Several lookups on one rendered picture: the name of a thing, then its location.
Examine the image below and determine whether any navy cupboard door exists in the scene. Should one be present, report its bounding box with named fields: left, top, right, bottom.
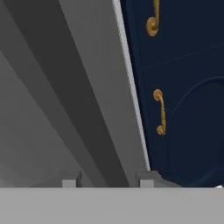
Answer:
left=119, top=0, right=224, bottom=71
left=132, top=43, right=224, bottom=188

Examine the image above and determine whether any gold curved door handle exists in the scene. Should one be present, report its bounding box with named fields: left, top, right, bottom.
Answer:
left=145, top=0, right=161, bottom=38
left=152, top=88, right=167, bottom=137

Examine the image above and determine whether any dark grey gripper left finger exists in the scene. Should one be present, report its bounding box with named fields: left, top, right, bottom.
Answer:
left=31, top=171, right=83, bottom=188

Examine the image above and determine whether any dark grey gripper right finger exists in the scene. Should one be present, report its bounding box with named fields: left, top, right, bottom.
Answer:
left=135, top=170, right=182, bottom=188

